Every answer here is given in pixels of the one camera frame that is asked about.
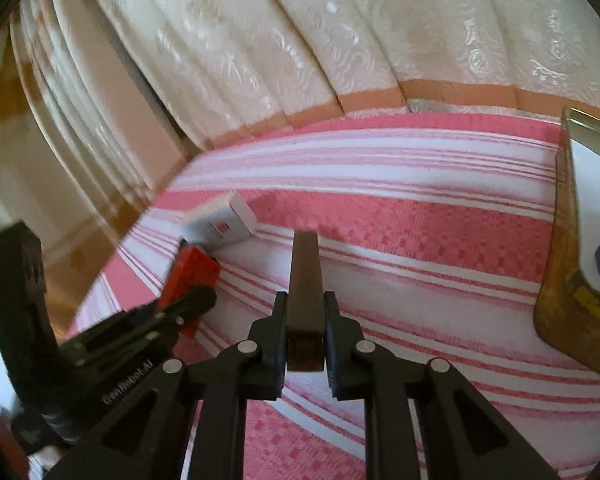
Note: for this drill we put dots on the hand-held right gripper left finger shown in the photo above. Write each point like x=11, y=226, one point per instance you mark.
x=280, y=340

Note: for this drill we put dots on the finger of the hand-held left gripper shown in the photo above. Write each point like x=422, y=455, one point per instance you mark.
x=172, y=275
x=195, y=305

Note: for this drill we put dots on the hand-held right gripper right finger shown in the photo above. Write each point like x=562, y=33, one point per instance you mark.
x=332, y=345

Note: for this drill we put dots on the red building brick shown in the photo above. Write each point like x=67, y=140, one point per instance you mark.
x=195, y=270

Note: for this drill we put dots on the dark brown wooden block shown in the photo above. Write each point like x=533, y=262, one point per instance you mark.
x=305, y=285

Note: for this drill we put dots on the white box with red square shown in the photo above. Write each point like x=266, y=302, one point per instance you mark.
x=220, y=225

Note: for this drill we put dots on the gold tin box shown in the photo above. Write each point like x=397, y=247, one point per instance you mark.
x=560, y=260

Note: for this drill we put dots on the cream floral curtain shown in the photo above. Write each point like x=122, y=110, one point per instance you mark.
x=280, y=35

